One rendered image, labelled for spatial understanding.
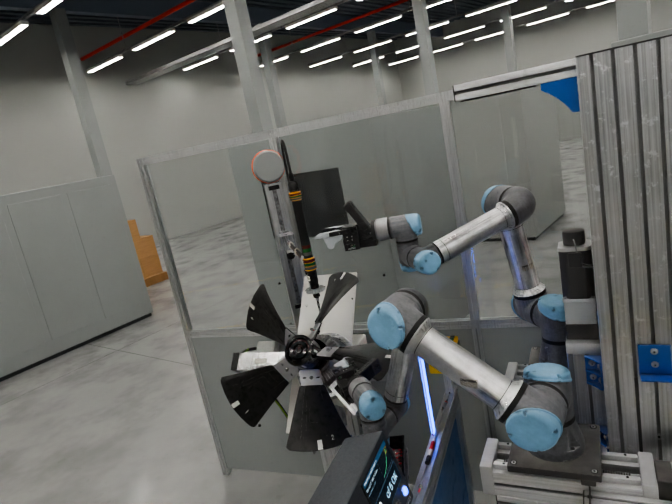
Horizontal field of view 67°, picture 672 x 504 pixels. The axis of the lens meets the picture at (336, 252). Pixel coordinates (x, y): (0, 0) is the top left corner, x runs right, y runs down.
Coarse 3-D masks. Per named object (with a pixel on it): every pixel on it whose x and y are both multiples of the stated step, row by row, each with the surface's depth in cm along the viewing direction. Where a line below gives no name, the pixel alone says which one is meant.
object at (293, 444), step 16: (304, 400) 183; (320, 400) 185; (304, 416) 180; (320, 416) 182; (336, 416) 184; (304, 432) 178; (320, 432) 179; (336, 432) 180; (288, 448) 175; (304, 448) 175
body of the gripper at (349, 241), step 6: (372, 222) 173; (342, 228) 175; (348, 228) 174; (354, 228) 174; (360, 228) 175; (372, 228) 172; (348, 234) 176; (354, 234) 174; (360, 234) 176; (366, 234) 175; (372, 234) 173; (348, 240) 176; (354, 240) 174; (360, 240) 176; (366, 240) 175; (372, 240) 175; (348, 246) 176; (354, 246) 177; (360, 246) 176; (366, 246) 176
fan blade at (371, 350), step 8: (368, 344) 191; (376, 344) 190; (336, 352) 188; (344, 352) 187; (352, 352) 186; (360, 352) 185; (368, 352) 184; (376, 352) 184; (384, 352) 183; (360, 360) 181; (368, 360) 180; (384, 360) 179; (384, 368) 176; (376, 376) 173
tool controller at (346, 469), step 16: (352, 448) 121; (368, 448) 117; (384, 448) 120; (336, 464) 117; (352, 464) 114; (368, 464) 112; (384, 464) 118; (336, 480) 110; (352, 480) 108; (368, 480) 110; (384, 480) 115; (400, 480) 121; (320, 496) 107; (336, 496) 105; (352, 496) 103; (368, 496) 107; (384, 496) 113; (400, 496) 119
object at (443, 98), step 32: (448, 96) 218; (288, 128) 248; (448, 128) 221; (160, 160) 280; (448, 160) 225; (288, 192) 259; (160, 224) 294; (448, 320) 247; (480, 320) 239; (512, 320) 234; (192, 352) 311; (480, 352) 244
